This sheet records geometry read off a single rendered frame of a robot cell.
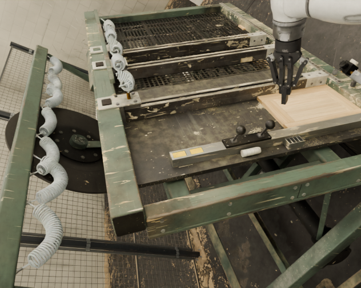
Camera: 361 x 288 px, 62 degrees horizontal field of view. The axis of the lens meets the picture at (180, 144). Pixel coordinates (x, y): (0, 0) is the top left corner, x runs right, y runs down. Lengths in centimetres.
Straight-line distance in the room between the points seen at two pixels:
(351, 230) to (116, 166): 114
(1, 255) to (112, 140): 55
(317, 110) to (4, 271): 144
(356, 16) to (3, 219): 132
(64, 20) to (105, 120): 597
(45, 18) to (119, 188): 641
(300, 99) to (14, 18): 643
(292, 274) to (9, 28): 686
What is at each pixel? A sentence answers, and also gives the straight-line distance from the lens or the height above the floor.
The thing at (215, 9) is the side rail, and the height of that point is 94.
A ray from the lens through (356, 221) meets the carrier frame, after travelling 167.
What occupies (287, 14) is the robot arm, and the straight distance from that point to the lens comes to 91.
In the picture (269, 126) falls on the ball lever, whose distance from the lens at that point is 118.
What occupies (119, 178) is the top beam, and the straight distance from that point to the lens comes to 102.
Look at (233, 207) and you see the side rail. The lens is 106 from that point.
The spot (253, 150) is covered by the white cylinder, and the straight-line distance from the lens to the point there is 124.
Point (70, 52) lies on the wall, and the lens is 753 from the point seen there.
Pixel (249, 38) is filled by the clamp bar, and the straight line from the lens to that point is 224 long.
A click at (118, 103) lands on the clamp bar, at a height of 187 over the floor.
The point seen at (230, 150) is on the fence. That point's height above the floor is 149.
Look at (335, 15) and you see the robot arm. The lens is 85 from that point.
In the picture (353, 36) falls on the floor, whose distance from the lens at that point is 309.
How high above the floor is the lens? 227
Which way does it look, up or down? 30 degrees down
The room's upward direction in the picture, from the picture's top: 73 degrees counter-clockwise
